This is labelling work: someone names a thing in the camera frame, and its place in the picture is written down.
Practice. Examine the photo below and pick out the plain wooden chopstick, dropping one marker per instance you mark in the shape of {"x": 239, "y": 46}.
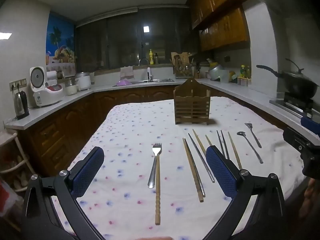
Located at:
{"x": 208, "y": 140}
{"x": 193, "y": 171}
{"x": 198, "y": 140}
{"x": 234, "y": 151}

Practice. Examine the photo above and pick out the small metal fork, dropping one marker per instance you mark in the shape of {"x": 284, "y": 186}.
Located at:
{"x": 253, "y": 135}

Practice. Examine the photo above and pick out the translucent plastic container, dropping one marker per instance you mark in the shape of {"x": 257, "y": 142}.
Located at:
{"x": 224, "y": 77}

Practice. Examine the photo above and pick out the yellow dish soap bottle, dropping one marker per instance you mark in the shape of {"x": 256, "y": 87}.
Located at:
{"x": 151, "y": 58}

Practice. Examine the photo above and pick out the pink hanging towel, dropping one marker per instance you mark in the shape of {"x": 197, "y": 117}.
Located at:
{"x": 126, "y": 72}

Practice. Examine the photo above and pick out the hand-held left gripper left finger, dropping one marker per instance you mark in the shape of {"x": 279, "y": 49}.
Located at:
{"x": 90, "y": 170}

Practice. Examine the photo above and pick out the white faucet sprayer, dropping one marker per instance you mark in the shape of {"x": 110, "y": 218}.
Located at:
{"x": 149, "y": 74}

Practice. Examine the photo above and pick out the wall power socket strip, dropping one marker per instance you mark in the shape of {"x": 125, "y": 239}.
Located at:
{"x": 18, "y": 83}

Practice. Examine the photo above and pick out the tropical fruit wall poster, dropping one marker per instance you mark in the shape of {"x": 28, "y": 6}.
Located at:
{"x": 61, "y": 42}

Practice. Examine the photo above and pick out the person's right hand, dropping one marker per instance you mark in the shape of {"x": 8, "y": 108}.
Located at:
{"x": 310, "y": 197}

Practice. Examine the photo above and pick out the black wok with lid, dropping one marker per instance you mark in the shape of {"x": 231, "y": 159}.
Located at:
{"x": 300, "y": 85}

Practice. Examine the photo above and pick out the wooden cabinets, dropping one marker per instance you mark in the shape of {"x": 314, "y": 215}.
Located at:
{"x": 220, "y": 15}
{"x": 67, "y": 125}

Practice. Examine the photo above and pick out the wooden upper cabinets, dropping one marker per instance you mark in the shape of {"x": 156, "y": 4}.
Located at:
{"x": 220, "y": 15}

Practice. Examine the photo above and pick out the gas stove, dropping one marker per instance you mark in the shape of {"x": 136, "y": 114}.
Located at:
{"x": 292, "y": 103}

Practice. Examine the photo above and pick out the white kitchen countertop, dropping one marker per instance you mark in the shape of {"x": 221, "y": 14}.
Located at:
{"x": 70, "y": 100}

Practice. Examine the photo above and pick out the steel kitchen sink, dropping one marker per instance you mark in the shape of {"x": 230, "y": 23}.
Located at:
{"x": 160, "y": 80}

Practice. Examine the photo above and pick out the chrome sink faucet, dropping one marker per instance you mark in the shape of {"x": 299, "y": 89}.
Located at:
{"x": 143, "y": 60}

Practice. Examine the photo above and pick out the grey metal pot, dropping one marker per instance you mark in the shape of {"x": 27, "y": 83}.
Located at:
{"x": 215, "y": 71}

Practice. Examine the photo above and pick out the small glass-lidded pot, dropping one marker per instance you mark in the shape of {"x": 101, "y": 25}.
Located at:
{"x": 72, "y": 88}

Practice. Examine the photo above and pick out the wooden cutting board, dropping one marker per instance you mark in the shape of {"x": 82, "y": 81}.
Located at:
{"x": 183, "y": 56}

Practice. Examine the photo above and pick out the white cooking pot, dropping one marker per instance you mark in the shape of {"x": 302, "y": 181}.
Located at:
{"x": 83, "y": 82}

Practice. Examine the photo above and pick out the wooden lower cabinets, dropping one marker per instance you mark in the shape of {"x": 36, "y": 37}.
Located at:
{"x": 67, "y": 125}

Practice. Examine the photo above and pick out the white rice cooker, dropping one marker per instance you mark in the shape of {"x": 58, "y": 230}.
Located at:
{"x": 42, "y": 90}

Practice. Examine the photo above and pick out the knife block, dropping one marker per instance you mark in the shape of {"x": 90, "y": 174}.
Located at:
{"x": 197, "y": 72}

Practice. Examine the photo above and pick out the floral white tablecloth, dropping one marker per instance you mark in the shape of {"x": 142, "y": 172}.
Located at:
{"x": 125, "y": 130}

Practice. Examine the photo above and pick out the carved wooden chopstick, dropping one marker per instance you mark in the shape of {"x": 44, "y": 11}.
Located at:
{"x": 157, "y": 192}

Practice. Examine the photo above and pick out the dark bottle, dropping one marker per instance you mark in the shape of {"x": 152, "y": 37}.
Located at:
{"x": 156, "y": 59}

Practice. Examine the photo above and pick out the steel electric kettle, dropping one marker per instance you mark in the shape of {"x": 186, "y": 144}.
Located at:
{"x": 21, "y": 105}

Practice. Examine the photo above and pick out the countertop utensil rack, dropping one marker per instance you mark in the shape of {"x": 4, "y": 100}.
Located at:
{"x": 182, "y": 72}

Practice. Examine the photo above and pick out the cooking oil bottles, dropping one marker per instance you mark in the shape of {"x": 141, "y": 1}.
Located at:
{"x": 243, "y": 72}

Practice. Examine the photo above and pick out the white storage rack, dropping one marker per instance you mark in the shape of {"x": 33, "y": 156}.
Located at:
{"x": 15, "y": 160}

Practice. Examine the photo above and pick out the round metal spoon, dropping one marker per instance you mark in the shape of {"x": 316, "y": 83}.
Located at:
{"x": 250, "y": 145}

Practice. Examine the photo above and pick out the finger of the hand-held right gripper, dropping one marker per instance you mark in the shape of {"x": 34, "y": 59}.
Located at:
{"x": 297, "y": 140}
{"x": 311, "y": 126}

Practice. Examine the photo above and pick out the wooden utensil holder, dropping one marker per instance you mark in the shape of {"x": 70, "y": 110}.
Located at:
{"x": 192, "y": 102}

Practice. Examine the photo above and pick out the paper towel roll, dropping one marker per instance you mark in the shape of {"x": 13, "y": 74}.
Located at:
{"x": 53, "y": 75}

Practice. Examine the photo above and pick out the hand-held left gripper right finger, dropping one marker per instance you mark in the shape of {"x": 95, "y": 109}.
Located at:
{"x": 220, "y": 170}

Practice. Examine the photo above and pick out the dark kitchen window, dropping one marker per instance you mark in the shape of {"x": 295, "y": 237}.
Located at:
{"x": 120, "y": 40}

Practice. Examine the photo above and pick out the dark wall socket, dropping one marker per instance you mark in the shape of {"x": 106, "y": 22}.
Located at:
{"x": 227, "y": 59}

